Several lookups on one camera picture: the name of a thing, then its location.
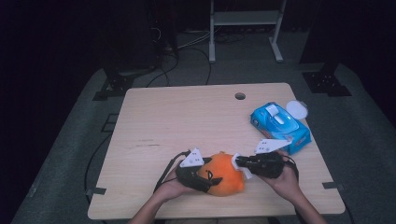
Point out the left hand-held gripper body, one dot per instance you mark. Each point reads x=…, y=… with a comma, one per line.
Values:
x=191, y=175

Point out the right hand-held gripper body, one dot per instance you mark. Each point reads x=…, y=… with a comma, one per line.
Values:
x=267, y=165

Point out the white wet wipe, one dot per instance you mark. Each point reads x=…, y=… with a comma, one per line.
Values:
x=235, y=161

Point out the orange plush toy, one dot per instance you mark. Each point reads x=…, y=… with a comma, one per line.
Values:
x=227, y=180

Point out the blue wet wipes pack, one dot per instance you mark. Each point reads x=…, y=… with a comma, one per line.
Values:
x=280, y=124

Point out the person's left hand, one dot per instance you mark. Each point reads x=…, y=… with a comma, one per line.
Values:
x=172, y=189

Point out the person's right hand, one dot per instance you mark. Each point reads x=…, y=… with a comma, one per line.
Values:
x=286, y=183

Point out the white round lid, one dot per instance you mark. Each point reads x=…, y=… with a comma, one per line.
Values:
x=296, y=109

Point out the black tape strip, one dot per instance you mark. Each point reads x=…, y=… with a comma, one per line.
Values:
x=332, y=185
x=97, y=191

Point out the black stand base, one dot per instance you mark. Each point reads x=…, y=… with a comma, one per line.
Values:
x=325, y=84
x=116, y=87

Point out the white metal stand frame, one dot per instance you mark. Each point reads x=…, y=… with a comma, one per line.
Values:
x=246, y=17

